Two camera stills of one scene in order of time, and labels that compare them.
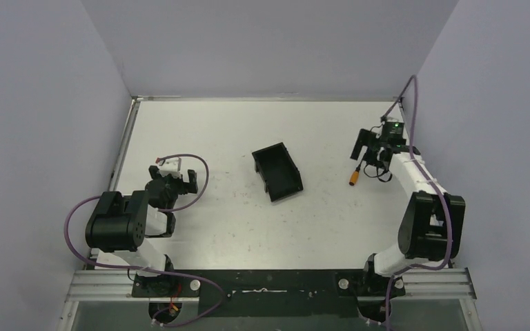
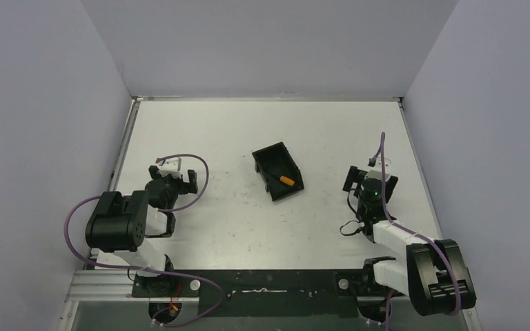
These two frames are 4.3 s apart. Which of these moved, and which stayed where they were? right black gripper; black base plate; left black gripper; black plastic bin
Moved: right black gripper
Stayed: black base plate; left black gripper; black plastic bin
